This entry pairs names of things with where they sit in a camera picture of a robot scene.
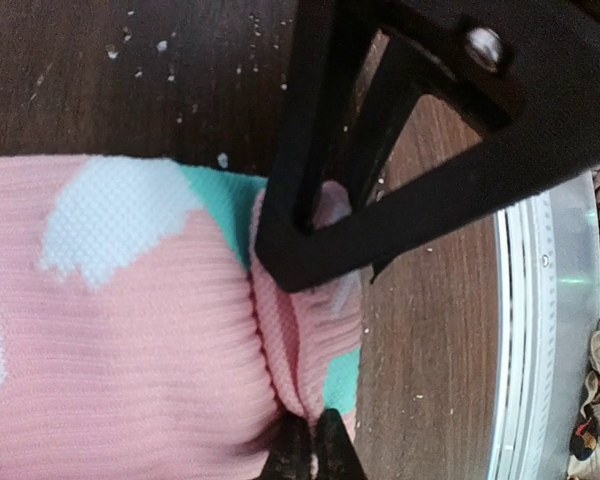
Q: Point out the pink patterned sock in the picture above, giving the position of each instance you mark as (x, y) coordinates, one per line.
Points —
(140, 336)

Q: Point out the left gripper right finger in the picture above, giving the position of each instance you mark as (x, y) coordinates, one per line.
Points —
(335, 452)

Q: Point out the aluminium front rail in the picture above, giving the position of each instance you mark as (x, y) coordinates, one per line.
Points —
(548, 256)

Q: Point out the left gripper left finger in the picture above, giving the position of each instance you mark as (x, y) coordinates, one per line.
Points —
(291, 451)

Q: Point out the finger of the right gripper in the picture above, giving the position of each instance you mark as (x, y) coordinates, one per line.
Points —
(404, 121)

